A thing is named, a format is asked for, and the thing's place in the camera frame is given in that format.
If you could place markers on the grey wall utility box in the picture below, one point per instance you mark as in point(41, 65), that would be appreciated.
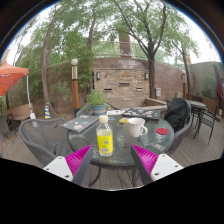
point(158, 92)

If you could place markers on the thin-trunk tree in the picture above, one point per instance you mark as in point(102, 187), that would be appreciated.
point(186, 73)

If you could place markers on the black metal patio chair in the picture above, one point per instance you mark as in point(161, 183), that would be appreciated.
point(208, 121)

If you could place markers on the dark forked-trunk tree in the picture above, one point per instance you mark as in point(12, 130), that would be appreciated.
point(151, 76)

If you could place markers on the leaning brown-trunk tree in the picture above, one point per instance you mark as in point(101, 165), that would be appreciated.
point(44, 73)

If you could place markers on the grey laptop with stickers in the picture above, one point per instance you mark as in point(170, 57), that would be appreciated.
point(80, 123)

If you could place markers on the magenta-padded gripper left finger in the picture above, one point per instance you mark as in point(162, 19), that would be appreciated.
point(78, 160)

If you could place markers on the black laptop with stickers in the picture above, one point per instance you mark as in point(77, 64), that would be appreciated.
point(143, 114)

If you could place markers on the black backpack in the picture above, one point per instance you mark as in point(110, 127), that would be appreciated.
point(177, 115)

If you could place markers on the green plant in blue pot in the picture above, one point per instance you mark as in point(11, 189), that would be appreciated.
point(97, 100)

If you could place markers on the white paper sheet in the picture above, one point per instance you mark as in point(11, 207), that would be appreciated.
point(115, 112)

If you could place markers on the wooden bench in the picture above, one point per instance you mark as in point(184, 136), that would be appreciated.
point(20, 111)

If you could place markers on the flat round red coaster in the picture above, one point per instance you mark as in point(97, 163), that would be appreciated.
point(162, 131)

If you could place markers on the white ceramic mug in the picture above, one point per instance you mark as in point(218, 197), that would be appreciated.
point(136, 128)

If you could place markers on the blue yellow striped cone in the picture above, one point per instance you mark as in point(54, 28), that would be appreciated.
point(48, 111)

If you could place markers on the black wall lantern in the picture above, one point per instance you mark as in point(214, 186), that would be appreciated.
point(98, 75)
point(146, 76)

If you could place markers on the folded dark red umbrella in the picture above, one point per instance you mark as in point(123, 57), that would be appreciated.
point(218, 85)

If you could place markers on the round dark patio table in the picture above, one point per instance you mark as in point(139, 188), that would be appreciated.
point(198, 105)

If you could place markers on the clear bottle with yellow label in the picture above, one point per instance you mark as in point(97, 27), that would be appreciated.
point(105, 141)

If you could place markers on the orange patio umbrella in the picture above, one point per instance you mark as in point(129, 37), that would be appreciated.
point(11, 75)

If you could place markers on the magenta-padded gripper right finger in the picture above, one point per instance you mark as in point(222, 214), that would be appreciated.
point(146, 160)

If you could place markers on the brown lamp post, globe light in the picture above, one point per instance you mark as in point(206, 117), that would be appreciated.
point(75, 90)

